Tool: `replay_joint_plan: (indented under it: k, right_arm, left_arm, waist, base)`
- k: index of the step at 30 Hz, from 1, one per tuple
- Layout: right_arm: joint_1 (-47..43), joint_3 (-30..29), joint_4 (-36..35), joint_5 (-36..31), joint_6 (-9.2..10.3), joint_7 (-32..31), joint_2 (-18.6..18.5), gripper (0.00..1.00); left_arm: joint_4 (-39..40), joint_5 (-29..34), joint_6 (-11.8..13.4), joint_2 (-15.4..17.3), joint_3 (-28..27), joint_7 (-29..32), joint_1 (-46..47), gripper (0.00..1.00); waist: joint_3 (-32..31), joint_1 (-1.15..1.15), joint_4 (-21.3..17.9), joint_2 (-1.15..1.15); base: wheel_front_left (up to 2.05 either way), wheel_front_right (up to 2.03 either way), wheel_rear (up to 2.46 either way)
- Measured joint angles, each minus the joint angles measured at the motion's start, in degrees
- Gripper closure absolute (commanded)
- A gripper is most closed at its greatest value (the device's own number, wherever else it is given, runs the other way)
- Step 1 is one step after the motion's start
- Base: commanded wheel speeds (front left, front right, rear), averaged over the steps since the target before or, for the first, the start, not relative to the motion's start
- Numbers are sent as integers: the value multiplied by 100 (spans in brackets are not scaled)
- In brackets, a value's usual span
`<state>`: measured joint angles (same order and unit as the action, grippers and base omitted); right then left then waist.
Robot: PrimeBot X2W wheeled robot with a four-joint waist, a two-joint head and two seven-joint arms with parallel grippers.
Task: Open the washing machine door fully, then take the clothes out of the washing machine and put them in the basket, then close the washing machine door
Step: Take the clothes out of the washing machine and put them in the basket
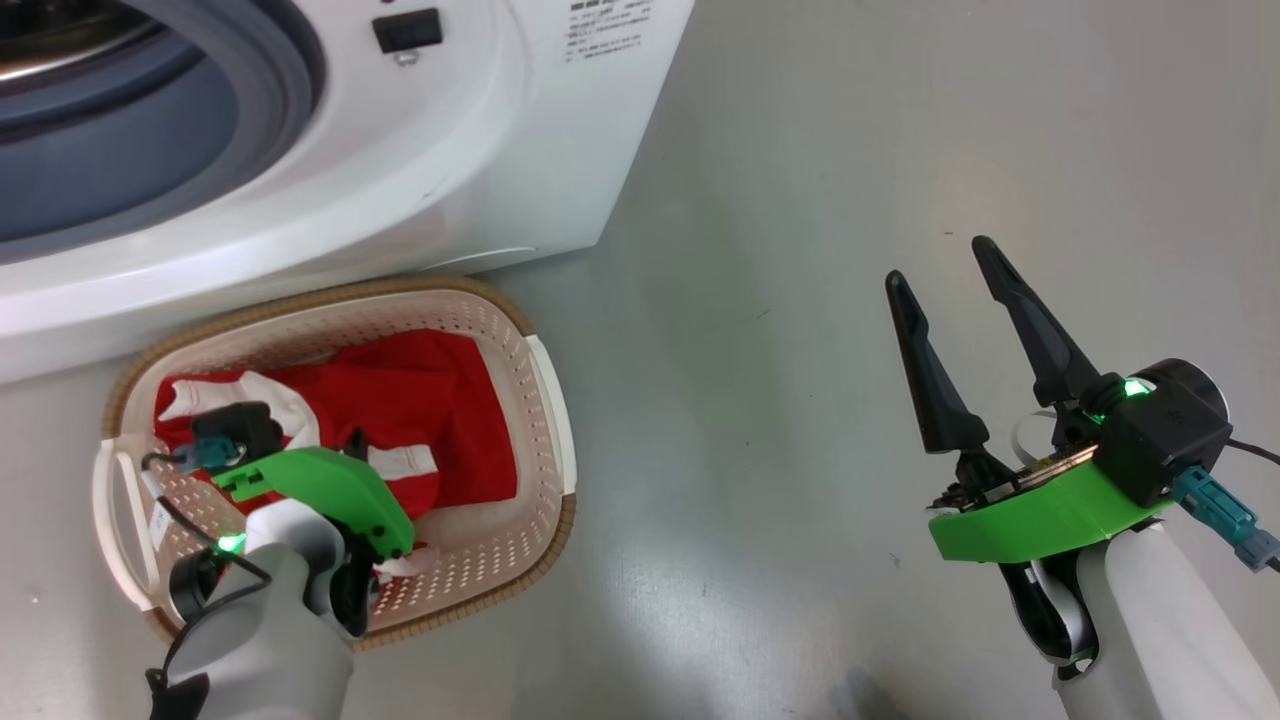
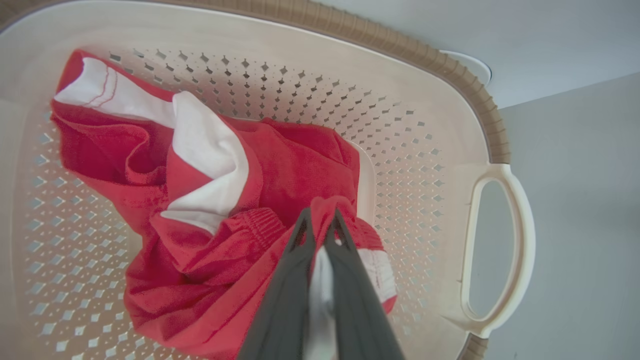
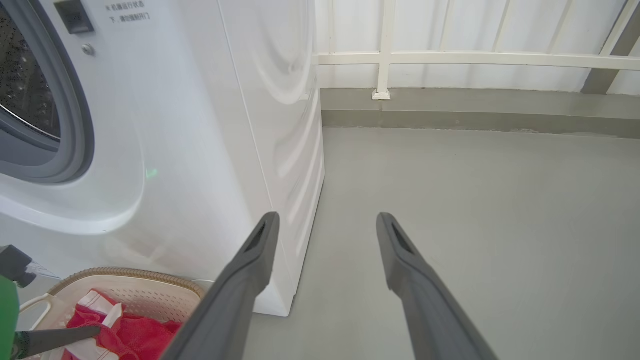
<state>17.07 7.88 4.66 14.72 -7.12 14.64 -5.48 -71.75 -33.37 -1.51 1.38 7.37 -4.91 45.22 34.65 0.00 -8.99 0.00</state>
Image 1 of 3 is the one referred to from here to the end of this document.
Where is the teal camera connector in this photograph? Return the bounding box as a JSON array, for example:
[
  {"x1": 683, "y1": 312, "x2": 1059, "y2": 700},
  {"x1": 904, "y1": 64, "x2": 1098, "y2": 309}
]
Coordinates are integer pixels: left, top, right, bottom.
[
  {"x1": 183, "y1": 440, "x2": 246, "y2": 473},
  {"x1": 1172, "y1": 467, "x2": 1280, "y2": 573}
]

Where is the white front-load washing machine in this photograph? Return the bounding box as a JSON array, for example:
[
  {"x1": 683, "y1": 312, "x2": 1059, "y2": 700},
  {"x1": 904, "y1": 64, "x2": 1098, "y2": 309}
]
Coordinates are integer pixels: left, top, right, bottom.
[{"x1": 0, "y1": 0, "x2": 696, "y2": 386}]

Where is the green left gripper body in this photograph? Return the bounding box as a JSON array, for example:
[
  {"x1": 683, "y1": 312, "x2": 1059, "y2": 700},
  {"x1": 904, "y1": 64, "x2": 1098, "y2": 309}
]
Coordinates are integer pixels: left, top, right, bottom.
[{"x1": 212, "y1": 447, "x2": 416, "y2": 558}]

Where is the black rectangular box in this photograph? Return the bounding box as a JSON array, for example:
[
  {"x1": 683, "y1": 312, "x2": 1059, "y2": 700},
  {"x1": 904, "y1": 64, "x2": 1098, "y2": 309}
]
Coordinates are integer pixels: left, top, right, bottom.
[{"x1": 372, "y1": 8, "x2": 444, "y2": 55}]

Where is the teal left camera connector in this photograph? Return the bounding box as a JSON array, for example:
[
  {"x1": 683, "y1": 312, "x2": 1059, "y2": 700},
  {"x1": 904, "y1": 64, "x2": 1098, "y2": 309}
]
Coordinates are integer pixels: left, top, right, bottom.
[{"x1": 183, "y1": 440, "x2": 246, "y2": 473}]

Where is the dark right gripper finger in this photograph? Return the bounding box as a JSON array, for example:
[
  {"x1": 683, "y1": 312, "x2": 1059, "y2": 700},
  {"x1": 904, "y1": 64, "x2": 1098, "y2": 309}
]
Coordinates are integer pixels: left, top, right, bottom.
[
  {"x1": 885, "y1": 270, "x2": 991, "y2": 453},
  {"x1": 972, "y1": 236, "x2": 1101, "y2": 406}
]

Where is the teal right camera connector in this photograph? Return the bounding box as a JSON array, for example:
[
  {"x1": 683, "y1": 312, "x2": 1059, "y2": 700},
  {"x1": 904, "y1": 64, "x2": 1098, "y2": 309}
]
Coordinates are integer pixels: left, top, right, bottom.
[{"x1": 1172, "y1": 467, "x2": 1280, "y2": 573}]

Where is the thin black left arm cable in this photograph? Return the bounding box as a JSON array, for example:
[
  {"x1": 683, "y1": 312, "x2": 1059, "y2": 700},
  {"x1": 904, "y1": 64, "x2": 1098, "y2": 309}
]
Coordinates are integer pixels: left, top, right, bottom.
[{"x1": 140, "y1": 450, "x2": 273, "y2": 691}]

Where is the red and white garment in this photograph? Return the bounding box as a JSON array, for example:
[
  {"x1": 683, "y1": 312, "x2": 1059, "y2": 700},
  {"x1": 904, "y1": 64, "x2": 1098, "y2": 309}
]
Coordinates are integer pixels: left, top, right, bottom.
[{"x1": 153, "y1": 329, "x2": 519, "y2": 581}]

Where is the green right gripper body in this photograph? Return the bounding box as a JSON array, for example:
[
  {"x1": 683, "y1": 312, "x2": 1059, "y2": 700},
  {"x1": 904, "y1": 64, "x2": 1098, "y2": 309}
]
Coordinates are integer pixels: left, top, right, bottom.
[{"x1": 928, "y1": 400, "x2": 1171, "y2": 563}]

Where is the cream perforated laundry basket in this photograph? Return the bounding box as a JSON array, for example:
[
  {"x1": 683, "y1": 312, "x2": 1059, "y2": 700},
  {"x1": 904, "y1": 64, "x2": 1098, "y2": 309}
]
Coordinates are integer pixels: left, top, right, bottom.
[{"x1": 92, "y1": 277, "x2": 578, "y2": 651}]

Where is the grey rubber washing machine gasket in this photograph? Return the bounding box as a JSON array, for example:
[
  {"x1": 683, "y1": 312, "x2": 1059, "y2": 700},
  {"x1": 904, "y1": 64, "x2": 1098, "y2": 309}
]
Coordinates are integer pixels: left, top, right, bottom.
[{"x1": 0, "y1": 0, "x2": 328, "y2": 266}]

